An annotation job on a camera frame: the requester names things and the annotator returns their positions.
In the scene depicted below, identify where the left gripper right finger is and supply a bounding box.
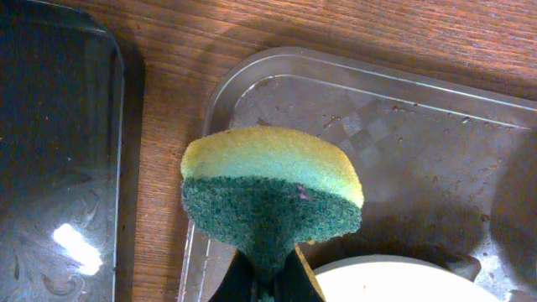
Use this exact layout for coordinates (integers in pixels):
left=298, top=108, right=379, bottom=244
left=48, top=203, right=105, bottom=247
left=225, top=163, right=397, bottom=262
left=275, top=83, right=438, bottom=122
left=273, top=246, right=325, bottom=302

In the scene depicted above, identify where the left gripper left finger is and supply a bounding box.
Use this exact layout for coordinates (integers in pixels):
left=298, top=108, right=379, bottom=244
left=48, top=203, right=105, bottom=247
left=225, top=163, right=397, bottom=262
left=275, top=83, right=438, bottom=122
left=209, top=251, right=256, bottom=302

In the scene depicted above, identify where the white plate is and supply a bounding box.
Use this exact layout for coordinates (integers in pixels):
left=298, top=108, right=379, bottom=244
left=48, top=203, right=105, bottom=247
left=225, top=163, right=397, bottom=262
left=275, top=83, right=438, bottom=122
left=314, top=255, right=498, bottom=302

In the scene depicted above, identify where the green yellow sponge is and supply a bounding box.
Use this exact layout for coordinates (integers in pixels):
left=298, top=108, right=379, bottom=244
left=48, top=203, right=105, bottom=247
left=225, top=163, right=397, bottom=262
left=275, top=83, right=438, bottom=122
left=180, top=126, right=364, bottom=280

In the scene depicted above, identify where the black plastic tray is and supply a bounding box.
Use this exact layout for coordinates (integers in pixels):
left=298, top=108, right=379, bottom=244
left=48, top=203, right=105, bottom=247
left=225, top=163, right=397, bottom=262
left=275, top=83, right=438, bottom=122
left=1, top=0, right=124, bottom=301

